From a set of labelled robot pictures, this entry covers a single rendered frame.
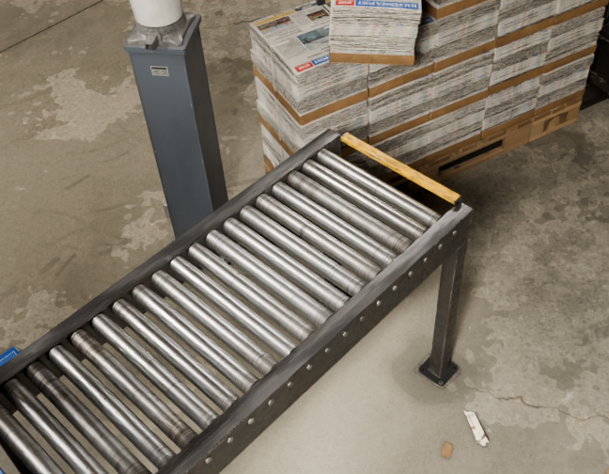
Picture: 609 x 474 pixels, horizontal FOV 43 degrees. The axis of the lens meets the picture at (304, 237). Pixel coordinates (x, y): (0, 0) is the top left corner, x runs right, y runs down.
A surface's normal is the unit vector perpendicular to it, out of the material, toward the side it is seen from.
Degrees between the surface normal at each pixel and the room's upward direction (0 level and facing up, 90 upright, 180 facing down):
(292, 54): 1
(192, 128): 90
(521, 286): 0
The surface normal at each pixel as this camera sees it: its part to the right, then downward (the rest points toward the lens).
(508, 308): -0.05, -0.68
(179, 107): -0.17, 0.73
